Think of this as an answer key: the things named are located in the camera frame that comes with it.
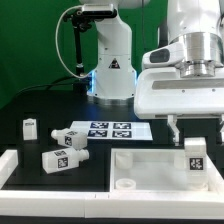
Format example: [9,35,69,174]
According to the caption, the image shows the black cable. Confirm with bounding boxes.
[9,75,79,101]

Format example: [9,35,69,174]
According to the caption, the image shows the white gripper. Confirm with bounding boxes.
[134,67,224,145]

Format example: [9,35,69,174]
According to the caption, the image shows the white tag sheet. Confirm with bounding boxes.
[70,121,153,141]

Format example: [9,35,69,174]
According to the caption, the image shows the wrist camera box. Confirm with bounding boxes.
[142,42,184,70]

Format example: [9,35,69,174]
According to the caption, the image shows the white square table top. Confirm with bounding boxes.
[110,149,224,193]

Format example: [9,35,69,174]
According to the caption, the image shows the white cable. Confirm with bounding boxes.
[54,4,96,80]

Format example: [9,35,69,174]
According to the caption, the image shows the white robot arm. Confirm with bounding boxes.
[92,0,224,122]

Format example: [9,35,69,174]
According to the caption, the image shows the black camera stand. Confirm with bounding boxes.
[63,11,92,95]

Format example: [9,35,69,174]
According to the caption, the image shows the white U-shaped fence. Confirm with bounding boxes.
[0,149,224,220]

